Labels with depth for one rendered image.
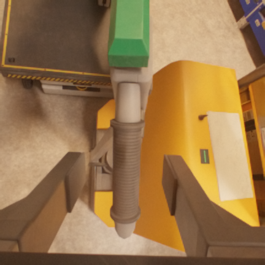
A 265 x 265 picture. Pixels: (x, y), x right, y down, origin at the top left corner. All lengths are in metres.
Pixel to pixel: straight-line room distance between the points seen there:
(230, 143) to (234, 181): 0.16
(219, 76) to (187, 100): 0.24
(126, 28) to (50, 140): 1.45
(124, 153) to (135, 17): 0.14
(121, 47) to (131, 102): 0.06
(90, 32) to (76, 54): 0.22
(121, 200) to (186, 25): 2.41
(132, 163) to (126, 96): 0.08
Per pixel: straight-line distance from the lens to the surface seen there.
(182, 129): 0.84
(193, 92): 0.91
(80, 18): 1.67
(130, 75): 0.21
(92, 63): 1.45
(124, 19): 0.20
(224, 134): 0.93
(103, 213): 1.25
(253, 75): 1.05
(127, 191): 0.24
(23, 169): 1.60
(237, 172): 0.94
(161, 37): 2.28
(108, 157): 1.15
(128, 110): 0.21
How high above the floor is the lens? 1.56
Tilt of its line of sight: 68 degrees down
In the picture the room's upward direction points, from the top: 51 degrees clockwise
